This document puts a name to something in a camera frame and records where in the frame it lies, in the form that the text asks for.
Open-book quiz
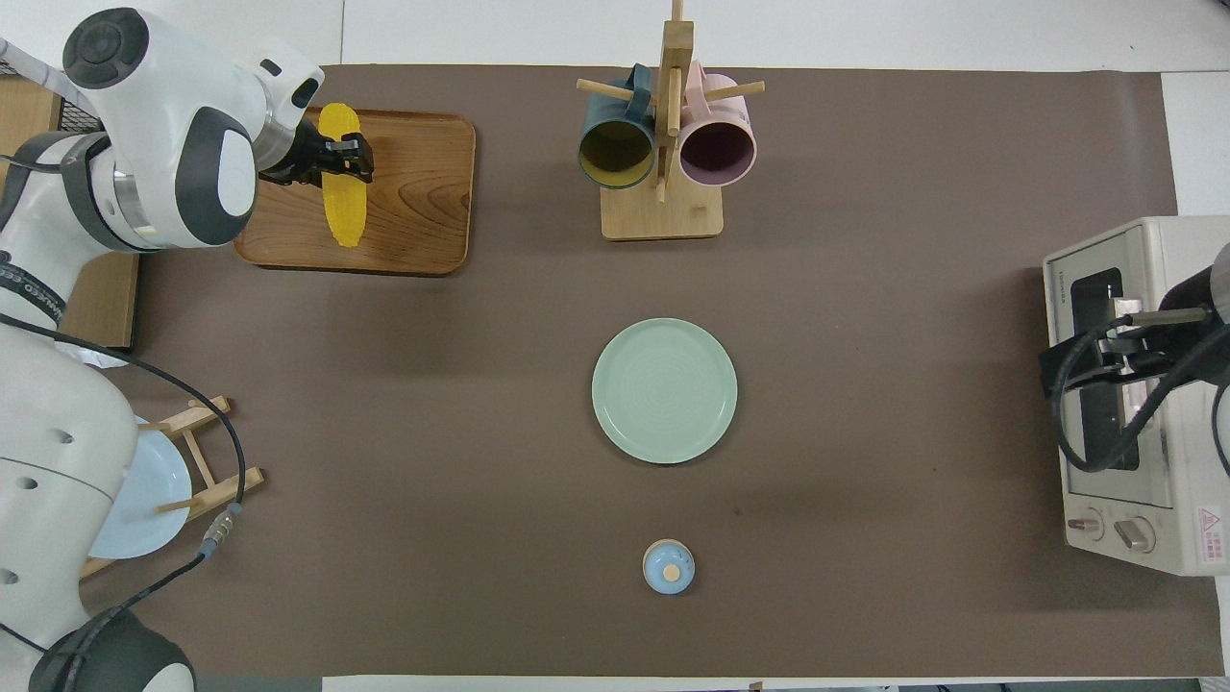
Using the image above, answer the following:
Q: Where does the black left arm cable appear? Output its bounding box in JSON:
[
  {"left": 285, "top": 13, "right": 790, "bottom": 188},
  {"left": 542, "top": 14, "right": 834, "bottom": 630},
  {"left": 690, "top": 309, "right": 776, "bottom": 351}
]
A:
[{"left": 0, "top": 312, "right": 247, "bottom": 674}]

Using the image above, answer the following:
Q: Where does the wooden mug tree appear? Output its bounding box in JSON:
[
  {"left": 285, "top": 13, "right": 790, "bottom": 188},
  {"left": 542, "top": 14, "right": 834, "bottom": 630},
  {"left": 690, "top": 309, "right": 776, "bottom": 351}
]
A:
[{"left": 577, "top": 0, "right": 767, "bottom": 241}]

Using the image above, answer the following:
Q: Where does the light blue plate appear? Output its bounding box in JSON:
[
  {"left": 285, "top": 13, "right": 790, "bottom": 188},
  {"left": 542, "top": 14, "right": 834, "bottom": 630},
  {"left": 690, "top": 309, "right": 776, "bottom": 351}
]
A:
[{"left": 86, "top": 423, "right": 193, "bottom": 560}]

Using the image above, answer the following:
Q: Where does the small blue lidded jar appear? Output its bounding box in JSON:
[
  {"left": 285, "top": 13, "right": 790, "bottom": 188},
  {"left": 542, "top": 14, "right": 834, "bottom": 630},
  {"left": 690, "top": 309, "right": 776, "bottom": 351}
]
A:
[{"left": 642, "top": 538, "right": 696, "bottom": 596}]

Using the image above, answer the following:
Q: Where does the wooden serving tray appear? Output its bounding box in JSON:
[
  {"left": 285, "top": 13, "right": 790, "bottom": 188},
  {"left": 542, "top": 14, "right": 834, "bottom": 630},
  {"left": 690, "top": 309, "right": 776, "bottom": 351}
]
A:
[{"left": 234, "top": 104, "right": 478, "bottom": 278}]

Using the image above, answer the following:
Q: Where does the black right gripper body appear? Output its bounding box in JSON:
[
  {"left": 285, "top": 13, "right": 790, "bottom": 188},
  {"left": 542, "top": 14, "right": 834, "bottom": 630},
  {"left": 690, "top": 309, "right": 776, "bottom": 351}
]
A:
[{"left": 1100, "top": 308, "right": 1210, "bottom": 385}]

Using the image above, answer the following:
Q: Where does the pale green plate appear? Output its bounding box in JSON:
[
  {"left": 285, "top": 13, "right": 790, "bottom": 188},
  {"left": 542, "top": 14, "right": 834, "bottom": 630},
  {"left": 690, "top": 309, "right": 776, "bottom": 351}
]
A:
[{"left": 591, "top": 317, "right": 739, "bottom": 465}]

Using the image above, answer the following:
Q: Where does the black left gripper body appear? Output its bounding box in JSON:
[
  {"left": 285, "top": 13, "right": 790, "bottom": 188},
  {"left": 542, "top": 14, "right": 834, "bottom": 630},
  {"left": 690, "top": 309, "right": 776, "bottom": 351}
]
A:
[{"left": 259, "top": 123, "right": 339, "bottom": 189}]

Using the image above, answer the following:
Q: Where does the yellow corn cob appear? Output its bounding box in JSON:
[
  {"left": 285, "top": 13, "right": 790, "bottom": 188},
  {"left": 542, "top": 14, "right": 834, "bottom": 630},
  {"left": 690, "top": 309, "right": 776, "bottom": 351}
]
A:
[{"left": 319, "top": 103, "right": 370, "bottom": 249}]

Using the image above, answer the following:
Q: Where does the cream toaster oven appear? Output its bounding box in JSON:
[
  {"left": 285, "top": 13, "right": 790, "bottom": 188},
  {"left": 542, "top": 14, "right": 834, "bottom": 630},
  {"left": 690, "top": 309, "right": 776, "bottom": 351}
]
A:
[{"left": 1043, "top": 215, "right": 1230, "bottom": 578}]

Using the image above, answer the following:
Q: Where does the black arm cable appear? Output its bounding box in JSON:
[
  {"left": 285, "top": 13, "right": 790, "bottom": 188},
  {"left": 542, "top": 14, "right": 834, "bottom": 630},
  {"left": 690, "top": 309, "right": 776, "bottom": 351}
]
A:
[
  {"left": 0, "top": 312, "right": 247, "bottom": 674},
  {"left": 1052, "top": 315, "right": 1230, "bottom": 474}
]

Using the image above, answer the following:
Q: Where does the wooden plate rack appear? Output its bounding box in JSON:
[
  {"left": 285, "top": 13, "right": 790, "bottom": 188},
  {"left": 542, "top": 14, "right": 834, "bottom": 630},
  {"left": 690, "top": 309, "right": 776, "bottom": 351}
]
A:
[{"left": 82, "top": 395, "right": 266, "bottom": 581}]

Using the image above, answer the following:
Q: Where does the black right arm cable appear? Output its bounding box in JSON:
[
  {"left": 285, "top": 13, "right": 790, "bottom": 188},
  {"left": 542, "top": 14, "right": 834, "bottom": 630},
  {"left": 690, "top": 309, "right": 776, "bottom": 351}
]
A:
[{"left": 1052, "top": 315, "right": 1230, "bottom": 474}]

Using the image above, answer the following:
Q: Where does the pink mug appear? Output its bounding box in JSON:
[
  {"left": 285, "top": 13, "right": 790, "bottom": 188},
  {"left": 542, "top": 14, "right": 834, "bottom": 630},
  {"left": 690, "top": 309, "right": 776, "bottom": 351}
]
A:
[{"left": 677, "top": 61, "right": 759, "bottom": 188}]

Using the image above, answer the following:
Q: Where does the brown table mat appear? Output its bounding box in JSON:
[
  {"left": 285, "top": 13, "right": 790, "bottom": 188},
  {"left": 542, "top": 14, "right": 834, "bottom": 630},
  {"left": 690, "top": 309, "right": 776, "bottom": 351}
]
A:
[{"left": 82, "top": 65, "right": 1226, "bottom": 679}]

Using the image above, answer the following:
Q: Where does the glass oven door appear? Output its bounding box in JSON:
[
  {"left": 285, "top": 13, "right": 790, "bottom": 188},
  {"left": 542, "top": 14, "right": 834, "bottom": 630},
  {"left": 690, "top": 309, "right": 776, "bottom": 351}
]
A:
[{"left": 1045, "top": 223, "right": 1175, "bottom": 510}]

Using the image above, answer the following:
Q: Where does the dark teal mug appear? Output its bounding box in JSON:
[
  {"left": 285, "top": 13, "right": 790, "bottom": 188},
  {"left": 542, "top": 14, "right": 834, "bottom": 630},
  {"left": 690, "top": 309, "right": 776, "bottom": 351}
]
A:
[{"left": 577, "top": 64, "right": 658, "bottom": 191}]

